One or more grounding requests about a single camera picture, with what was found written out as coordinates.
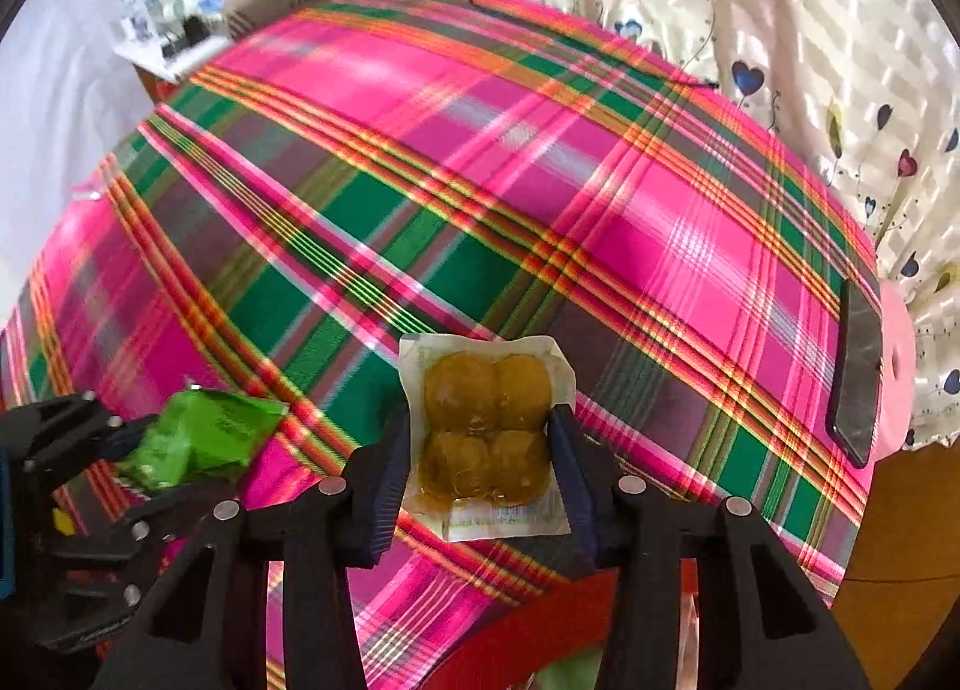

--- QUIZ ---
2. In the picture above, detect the pink green plaid tablecloth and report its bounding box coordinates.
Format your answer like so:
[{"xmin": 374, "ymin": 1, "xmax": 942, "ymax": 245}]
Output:
[{"xmin": 0, "ymin": 0, "xmax": 882, "ymax": 690}]

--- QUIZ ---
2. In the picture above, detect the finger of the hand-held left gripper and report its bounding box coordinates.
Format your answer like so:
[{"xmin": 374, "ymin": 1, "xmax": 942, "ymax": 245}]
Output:
[
  {"xmin": 0, "ymin": 394, "xmax": 162, "ymax": 503},
  {"xmin": 45, "ymin": 476, "xmax": 237, "ymax": 586}
]

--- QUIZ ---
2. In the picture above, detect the black smartphone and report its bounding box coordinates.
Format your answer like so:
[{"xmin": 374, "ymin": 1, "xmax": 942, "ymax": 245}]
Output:
[{"xmin": 825, "ymin": 277, "xmax": 884, "ymax": 470}]

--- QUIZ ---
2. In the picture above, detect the clear biscuit bag green label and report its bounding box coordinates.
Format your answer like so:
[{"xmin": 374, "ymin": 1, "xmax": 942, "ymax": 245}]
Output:
[{"xmin": 525, "ymin": 649, "xmax": 605, "ymax": 690}]

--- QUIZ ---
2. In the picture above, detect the red plastic basket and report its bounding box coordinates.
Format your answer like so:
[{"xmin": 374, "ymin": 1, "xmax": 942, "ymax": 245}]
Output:
[{"xmin": 352, "ymin": 559, "xmax": 702, "ymax": 690}]

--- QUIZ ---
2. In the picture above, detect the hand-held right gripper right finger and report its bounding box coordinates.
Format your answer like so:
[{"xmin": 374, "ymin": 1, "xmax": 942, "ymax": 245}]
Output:
[{"xmin": 547, "ymin": 405, "xmax": 871, "ymax": 690}]

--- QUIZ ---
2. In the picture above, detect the green orange snack packet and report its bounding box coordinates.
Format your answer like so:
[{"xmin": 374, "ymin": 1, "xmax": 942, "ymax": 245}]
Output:
[{"xmin": 397, "ymin": 334, "xmax": 577, "ymax": 541}]

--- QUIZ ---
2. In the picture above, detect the white side desk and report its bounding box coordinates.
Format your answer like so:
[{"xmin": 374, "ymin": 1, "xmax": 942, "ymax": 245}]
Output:
[{"xmin": 112, "ymin": 0, "xmax": 432, "ymax": 87}]

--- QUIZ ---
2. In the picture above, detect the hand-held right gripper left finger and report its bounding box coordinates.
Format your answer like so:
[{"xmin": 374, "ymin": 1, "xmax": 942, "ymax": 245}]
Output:
[{"xmin": 90, "ymin": 406, "xmax": 412, "ymax": 690}]

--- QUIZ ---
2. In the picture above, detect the cream heart print curtain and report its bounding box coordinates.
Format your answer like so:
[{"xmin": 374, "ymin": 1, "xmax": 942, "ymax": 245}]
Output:
[{"xmin": 538, "ymin": 0, "xmax": 960, "ymax": 451}]

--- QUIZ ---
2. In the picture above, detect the group of small bottles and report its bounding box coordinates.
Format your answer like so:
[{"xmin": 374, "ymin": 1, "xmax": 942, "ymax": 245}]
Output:
[{"xmin": 116, "ymin": 0, "xmax": 218, "ymax": 61}]

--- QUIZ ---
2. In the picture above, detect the pink plastic stool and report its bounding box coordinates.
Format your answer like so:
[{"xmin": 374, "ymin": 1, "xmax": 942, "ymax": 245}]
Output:
[{"xmin": 874, "ymin": 281, "xmax": 920, "ymax": 462}]

